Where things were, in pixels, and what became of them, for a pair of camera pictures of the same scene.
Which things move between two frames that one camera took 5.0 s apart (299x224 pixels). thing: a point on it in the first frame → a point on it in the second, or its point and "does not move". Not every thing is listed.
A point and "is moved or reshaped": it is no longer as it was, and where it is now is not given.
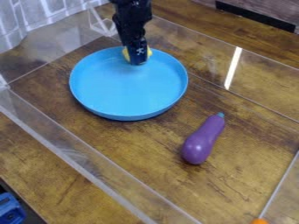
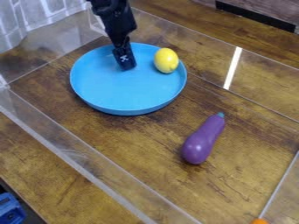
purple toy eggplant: x=197 y=145 does not move
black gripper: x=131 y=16 → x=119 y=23
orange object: x=259 y=220 does not move
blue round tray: x=125 y=92 is moved or reshaped
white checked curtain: x=23 y=15 does not move
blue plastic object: x=12 y=213 does not move
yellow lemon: x=125 y=55 → x=165 y=60
